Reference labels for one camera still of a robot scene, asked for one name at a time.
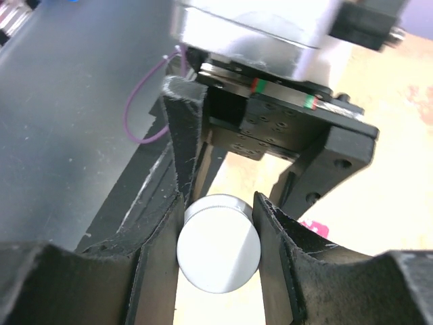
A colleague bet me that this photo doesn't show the pink weekly pill organizer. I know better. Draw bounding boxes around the pink weekly pill organizer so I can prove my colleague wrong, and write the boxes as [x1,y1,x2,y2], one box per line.
[301,219,329,238]

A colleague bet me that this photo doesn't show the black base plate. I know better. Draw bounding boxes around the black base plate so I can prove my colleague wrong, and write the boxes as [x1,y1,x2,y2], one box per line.
[74,97,227,253]

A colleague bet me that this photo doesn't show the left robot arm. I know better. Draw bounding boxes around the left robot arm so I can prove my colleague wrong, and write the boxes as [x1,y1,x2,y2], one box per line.
[162,1,405,219]

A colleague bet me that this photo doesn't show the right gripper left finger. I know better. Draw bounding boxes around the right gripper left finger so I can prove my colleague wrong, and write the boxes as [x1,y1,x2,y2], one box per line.
[1,192,184,324]

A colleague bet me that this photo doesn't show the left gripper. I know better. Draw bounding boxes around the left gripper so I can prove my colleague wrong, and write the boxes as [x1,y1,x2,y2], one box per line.
[162,66,378,219]

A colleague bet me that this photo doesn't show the white-capped pill bottle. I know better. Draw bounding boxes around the white-capped pill bottle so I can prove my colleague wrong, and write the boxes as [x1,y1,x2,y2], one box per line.
[177,194,261,294]

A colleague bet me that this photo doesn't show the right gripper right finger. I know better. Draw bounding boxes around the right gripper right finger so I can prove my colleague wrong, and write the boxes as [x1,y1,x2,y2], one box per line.
[253,193,432,324]

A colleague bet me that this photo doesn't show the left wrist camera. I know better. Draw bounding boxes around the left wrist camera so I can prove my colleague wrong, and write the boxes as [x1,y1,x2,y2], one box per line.
[171,0,352,87]

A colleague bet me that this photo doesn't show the lower purple cable loop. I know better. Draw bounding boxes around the lower purple cable loop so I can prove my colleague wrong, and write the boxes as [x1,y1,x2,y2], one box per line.
[123,45,187,145]

